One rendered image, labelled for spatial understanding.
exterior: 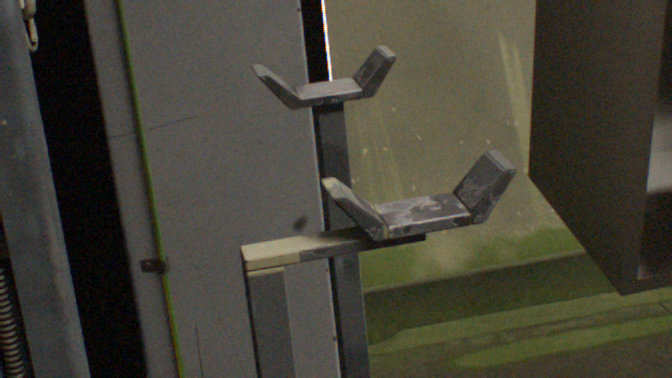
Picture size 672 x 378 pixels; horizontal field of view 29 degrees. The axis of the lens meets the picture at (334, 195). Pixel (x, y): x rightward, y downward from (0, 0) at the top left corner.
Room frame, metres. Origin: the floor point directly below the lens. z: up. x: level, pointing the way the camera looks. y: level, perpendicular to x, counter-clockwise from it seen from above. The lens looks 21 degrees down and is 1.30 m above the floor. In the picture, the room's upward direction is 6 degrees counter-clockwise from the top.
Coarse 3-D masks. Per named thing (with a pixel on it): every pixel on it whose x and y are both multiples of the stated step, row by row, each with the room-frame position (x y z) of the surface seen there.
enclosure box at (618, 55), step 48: (576, 0) 1.79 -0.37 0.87; (624, 0) 1.64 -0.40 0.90; (576, 48) 1.79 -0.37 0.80; (624, 48) 1.64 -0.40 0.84; (576, 96) 1.80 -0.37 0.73; (624, 96) 1.64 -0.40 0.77; (576, 144) 1.80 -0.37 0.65; (624, 144) 1.64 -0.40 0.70; (576, 192) 1.81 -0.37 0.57; (624, 192) 1.65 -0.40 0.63; (624, 240) 1.65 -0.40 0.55; (624, 288) 1.66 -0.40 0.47
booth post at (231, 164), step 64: (128, 0) 1.05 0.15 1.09; (192, 0) 1.06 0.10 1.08; (256, 0) 1.06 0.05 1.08; (192, 64) 1.05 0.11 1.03; (128, 128) 1.04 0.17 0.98; (192, 128) 1.05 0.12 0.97; (256, 128) 1.06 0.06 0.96; (128, 192) 1.04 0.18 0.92; (192, 192) 1.05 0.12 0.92; (256, 192) 1.06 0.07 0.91; (320, 192) 1.07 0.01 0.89; (128, 256) 1.04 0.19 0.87; (192, 256) 1.05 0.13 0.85; (192, 320) 1.05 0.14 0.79; (320, 320) 1.07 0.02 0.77
